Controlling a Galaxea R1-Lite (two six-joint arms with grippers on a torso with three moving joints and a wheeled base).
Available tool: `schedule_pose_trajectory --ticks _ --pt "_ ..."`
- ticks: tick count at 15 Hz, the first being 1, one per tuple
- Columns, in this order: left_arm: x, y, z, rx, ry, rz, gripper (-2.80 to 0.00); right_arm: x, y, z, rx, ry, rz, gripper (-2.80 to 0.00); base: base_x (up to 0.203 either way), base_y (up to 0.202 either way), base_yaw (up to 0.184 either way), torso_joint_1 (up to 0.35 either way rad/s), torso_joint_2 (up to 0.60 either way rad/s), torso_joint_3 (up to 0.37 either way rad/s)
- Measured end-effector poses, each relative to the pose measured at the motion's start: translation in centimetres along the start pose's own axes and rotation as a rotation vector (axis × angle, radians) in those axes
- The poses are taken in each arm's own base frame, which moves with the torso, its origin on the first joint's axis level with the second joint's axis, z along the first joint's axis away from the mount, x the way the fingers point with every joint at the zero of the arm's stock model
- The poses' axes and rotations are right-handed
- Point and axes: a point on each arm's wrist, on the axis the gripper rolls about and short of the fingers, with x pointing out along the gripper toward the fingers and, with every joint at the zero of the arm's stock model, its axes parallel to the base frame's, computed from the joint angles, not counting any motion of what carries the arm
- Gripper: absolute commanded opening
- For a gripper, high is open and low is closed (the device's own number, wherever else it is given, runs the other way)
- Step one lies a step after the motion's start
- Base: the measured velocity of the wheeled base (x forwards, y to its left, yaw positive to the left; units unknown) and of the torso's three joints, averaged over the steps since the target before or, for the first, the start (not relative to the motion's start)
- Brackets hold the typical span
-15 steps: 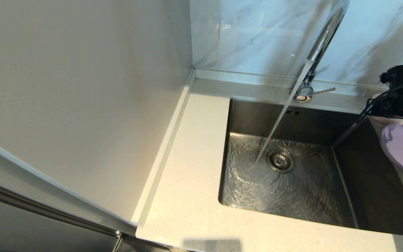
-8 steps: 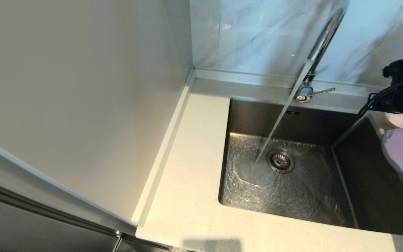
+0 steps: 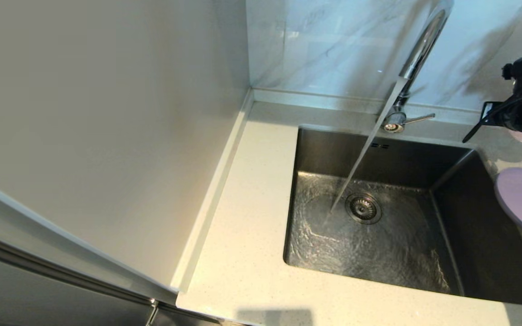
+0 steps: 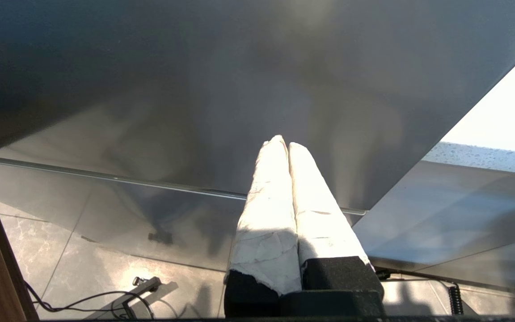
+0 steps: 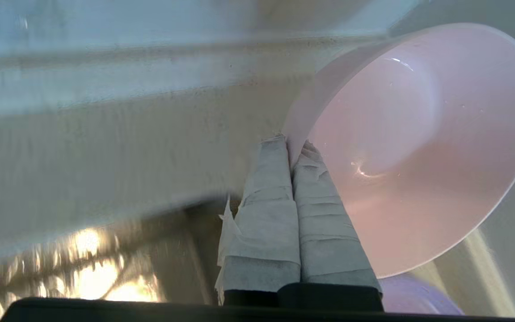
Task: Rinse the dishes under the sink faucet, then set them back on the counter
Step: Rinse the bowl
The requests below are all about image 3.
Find chrome faucet lever handle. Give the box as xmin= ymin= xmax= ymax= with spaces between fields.
xmin=403 ymin=113 xmax=435 ymax=125

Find stainless steel sink basin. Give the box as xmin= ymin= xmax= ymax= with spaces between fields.
xmin=283 ymin=126 xmax=522 ymax=305

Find clear running water stream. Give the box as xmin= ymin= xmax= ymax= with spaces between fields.
xmin=329 ymin=78 xmax=406 ymax=213

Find round metal drain strainer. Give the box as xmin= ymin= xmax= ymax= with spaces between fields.
xmin=345 ymin=193 xmax=382 ymax=225

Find white tall cabinet side panel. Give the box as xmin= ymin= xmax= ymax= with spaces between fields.
xmin=0 ymin=0 xmax=251 ymax=305

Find chrome gooseneck faucet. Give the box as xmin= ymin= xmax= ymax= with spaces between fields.
xmin=376 ymin=0 xmax=453 ymax=134

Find stainless steel appliance door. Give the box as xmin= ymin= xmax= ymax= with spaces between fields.
xmin=0 ymin=226 xmax=225 ymax=326

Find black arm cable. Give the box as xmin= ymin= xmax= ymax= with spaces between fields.
xmin=463 ymin=92 xmax=522 ymax=144

